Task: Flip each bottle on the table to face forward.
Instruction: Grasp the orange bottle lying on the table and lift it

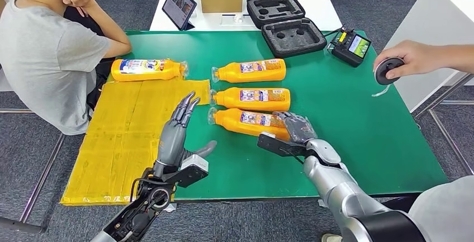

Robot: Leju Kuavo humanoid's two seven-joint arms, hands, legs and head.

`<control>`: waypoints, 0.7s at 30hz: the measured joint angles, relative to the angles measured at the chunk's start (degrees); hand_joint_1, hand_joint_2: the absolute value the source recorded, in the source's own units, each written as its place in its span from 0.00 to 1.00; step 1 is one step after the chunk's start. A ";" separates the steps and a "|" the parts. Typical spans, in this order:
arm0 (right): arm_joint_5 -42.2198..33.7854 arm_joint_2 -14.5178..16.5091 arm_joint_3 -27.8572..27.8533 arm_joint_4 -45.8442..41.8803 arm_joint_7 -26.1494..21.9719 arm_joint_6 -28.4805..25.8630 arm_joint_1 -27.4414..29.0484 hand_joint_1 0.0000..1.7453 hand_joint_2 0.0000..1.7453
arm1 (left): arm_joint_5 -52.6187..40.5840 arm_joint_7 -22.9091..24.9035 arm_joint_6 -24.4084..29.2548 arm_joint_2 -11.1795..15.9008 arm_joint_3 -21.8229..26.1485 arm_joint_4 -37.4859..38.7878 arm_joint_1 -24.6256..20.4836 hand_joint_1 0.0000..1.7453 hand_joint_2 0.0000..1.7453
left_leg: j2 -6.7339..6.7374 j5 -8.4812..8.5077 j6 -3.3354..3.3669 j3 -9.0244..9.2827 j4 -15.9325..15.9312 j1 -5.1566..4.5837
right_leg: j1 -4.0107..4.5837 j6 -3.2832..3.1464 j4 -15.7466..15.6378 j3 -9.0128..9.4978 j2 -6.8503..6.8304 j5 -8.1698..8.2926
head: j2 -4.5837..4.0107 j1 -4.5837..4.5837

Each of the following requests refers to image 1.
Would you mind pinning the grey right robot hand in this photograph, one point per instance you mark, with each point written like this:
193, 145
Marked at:
300, 129

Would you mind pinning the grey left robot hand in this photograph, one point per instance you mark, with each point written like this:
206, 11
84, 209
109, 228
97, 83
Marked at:
170, 144

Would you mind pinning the person's hand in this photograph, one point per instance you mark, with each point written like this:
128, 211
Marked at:
414, 57

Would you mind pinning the orange detergent bottle clear cap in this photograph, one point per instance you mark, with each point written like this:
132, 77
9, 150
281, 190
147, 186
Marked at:
148, 72
237, 122
229, 73
229, 99

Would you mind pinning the person's forearm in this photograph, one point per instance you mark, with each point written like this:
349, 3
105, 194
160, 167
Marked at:
455, 58

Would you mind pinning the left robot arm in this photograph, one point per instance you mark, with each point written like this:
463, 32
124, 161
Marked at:
140, 210

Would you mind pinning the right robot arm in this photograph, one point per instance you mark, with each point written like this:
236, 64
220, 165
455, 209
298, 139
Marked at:
340, 192

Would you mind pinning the yellow plastic sheet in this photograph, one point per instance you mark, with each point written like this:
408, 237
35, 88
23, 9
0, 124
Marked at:
118, 136

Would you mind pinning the white tape piece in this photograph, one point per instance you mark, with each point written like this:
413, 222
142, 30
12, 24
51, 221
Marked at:
169, 207
321, 203

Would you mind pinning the black remote controller with screen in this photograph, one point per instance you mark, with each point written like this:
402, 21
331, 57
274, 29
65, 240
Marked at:
348, 49

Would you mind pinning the black foam-lined carrying case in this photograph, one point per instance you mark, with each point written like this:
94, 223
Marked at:
292, 38

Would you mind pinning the small white plastic holder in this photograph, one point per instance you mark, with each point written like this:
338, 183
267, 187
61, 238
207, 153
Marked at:
238, 19

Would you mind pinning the black tablet with stand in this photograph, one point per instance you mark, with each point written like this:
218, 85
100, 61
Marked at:
178, 6

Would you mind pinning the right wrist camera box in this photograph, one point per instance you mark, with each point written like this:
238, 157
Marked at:
277, 146

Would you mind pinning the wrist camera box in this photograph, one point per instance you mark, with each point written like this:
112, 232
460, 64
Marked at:
277, 146
192, 170

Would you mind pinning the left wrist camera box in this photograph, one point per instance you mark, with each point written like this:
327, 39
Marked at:
192, 170

